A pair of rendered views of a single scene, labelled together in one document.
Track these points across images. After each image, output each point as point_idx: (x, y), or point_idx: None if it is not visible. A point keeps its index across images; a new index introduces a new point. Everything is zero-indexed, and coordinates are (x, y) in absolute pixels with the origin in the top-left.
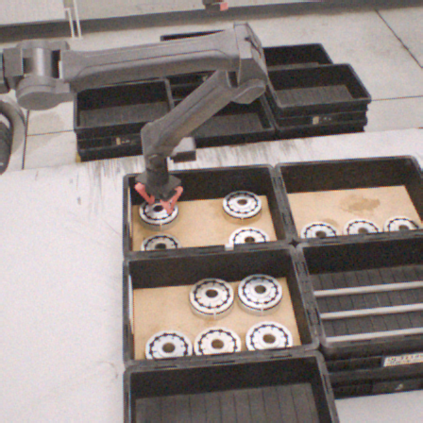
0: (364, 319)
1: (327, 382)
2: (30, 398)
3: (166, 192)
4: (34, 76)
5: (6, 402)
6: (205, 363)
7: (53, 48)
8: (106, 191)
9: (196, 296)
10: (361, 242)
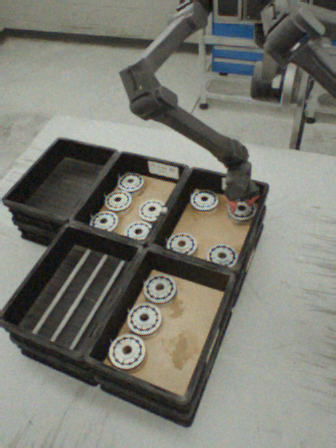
0: (85, 283)
1: (48, 214)
2: (168, 159)
3: (225, 189)
4: (174, 14)
5: (171, 151)
6: (98, 175)
7: (189, 14)
8: (322, 224)
9: (155, 203)
10: (118, 284)
